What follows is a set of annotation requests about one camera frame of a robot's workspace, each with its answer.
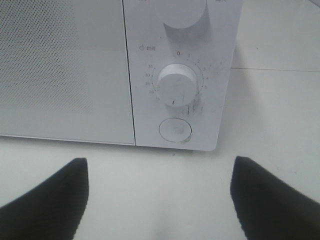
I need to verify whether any white microwave oven body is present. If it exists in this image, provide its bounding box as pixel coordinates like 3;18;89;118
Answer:
123;0;243;151

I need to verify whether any upper white power knob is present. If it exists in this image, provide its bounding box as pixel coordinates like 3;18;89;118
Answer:
155;0;207;29

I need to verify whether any round door release button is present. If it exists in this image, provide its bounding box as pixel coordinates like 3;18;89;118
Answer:
158;117;192;143

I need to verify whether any white timer knob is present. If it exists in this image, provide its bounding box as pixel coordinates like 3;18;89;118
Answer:
154;63;198;108

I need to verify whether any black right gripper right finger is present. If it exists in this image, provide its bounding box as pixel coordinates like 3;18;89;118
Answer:
230;156;320;240

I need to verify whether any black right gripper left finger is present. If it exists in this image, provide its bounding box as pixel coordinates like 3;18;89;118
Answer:
0;158;89;240

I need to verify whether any white microwave door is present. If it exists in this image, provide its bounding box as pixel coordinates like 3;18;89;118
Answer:
0;0;135;145

